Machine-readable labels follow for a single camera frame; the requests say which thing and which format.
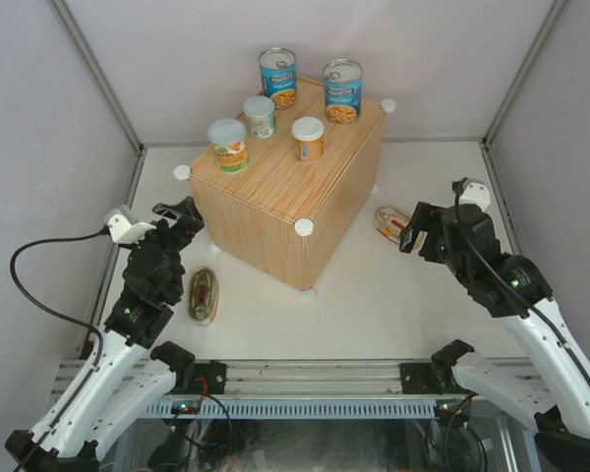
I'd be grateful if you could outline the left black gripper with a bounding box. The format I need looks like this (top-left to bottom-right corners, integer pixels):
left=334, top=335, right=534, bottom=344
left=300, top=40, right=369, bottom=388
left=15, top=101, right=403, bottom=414
left=123, top=197, right=204, bottom=298

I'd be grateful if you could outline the right black cable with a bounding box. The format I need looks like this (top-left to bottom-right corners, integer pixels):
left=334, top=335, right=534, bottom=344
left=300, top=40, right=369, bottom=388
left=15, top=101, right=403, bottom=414
left=451, top=179, right=590, bottom=414

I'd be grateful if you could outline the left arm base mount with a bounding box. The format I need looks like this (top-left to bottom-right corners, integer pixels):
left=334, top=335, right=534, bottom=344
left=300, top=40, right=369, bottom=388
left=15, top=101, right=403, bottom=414
left=149, top=341, right=227, bottom=395

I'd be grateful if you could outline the tan can white lid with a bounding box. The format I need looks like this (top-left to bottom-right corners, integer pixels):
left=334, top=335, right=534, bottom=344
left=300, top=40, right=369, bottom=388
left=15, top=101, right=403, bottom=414
left=291, top=116, right=325, bottom=162

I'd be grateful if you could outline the green can white lid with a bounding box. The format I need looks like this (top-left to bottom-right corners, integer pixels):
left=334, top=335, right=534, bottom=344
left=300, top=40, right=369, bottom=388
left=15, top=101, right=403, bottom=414
left=243, top=95, right=275, bottom=139

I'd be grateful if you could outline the grey slotted cable duct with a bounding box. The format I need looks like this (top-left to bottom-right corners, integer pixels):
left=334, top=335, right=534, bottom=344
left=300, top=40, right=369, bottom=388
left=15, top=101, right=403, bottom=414
left=141, top=398, right=437, bottom=420

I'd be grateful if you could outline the oval red sardine tin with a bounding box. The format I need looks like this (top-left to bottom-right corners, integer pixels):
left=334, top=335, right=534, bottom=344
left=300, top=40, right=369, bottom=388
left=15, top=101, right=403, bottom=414
left=374, top=206, right=410, bottom=246

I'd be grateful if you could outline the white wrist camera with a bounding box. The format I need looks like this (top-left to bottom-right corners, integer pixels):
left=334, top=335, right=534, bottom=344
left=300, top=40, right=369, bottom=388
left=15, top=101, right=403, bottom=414
left=452, top=178, right=491, bottom=211
left=104, top=205, right=155, bottom=245

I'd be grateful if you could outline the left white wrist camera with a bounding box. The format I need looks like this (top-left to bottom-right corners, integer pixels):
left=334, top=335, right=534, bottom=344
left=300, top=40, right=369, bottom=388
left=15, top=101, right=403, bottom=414
left=104, top=205, right=155, bottom=245

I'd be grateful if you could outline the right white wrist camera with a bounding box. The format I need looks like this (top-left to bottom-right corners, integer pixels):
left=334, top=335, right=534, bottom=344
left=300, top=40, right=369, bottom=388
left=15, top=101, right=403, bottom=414
left=452, top=178, right=491, bottom=211

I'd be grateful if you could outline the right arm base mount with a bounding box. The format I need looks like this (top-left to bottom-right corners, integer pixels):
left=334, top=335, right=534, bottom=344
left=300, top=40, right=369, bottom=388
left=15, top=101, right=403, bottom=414
left=399, top=339, right=474, bottom=395

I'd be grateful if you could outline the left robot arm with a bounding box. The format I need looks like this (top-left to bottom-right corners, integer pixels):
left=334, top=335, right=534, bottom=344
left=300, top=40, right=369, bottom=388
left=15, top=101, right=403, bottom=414
left=5, top=197, right=205, bottom=471

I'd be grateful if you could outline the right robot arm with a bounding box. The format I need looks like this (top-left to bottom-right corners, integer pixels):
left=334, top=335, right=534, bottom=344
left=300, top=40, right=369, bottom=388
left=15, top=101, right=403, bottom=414
left=400, top=202, right=590, bottom=471

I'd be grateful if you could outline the oval sardine tin left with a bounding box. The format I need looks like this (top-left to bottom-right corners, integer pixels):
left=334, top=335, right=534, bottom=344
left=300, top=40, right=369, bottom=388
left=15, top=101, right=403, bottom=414
left=187, top=267, right=219, bottom=326

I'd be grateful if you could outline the yellow can white lid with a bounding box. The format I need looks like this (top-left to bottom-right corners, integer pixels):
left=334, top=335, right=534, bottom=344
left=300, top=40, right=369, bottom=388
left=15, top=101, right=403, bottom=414
left=207, top=118, right=249, bottom=173

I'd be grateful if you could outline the wooden cube counter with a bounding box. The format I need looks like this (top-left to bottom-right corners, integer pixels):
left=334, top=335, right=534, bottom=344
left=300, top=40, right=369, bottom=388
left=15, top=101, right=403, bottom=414
left=189, top=77, right=387, bottom=291

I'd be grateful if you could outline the blue soup can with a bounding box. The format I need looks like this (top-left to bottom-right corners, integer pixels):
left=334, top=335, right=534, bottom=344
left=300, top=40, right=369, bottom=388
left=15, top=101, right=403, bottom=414
left=258, top=47, right=297, bottom=110
left=323, top=59, right=363, bottom=124

